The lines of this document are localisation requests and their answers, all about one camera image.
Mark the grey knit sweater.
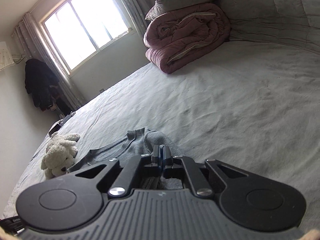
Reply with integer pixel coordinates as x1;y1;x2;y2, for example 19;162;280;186
68;127;183;192

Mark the white plush dog toy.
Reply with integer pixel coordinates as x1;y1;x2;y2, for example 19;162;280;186
41;132;80;179

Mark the black device on bed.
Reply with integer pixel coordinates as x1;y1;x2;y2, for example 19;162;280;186
48;112;76;137

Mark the grey bed sheet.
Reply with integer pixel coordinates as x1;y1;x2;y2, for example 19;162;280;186
3;42;319;239

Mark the pink folded quilt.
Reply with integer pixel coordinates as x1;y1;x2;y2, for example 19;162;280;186
144;3;231;74

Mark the dark hanging jacket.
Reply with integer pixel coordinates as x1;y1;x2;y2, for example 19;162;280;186
25;59;72;115

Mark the left grey curtain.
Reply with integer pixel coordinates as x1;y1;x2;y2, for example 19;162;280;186
12;12;87;110

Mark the white lace lampshade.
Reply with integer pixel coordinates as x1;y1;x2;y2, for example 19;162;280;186
0;42;15;71

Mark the grey quilted headboard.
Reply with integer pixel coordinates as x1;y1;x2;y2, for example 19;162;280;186
217;0;319;53

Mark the window with white frame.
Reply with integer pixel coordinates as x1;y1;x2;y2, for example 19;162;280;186
41;0;132;73

